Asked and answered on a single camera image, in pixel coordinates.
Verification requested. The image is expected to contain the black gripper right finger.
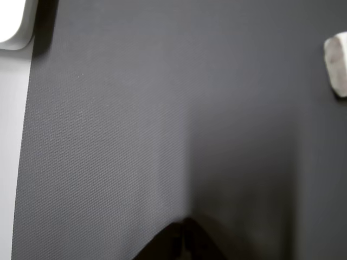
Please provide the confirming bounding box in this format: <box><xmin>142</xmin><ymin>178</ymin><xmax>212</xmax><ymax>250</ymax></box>
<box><xmin>182</xmin><ymin>216</ymin><xmax>232</xmax><ymax>260</ymax></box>

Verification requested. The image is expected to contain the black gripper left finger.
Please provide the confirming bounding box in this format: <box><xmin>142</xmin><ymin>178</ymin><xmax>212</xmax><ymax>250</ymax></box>
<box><xmin>132</xmin><ymin>220</ymin><xmax>185</xmax><ymax>260</ymax></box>

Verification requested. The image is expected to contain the white rectangular eraser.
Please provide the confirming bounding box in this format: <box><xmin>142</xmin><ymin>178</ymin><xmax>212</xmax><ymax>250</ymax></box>
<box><xmin>323</xmin><ymin>30</ymin><xmax>347</xmax><ymax>99</ymax></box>

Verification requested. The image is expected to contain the dark grey textured mat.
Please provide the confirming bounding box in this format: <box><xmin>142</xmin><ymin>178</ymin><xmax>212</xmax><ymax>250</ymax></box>
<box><xmin>10</xmin><ymin>0</ymin><xmax>347</xmax><ymax>260</ymax></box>

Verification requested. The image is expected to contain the white bowl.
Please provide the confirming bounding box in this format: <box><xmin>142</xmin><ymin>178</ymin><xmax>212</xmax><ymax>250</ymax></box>
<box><xmin>0</xmin><ymin>0</ymin><xmax>36</xmax><ymax>51</ymax></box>

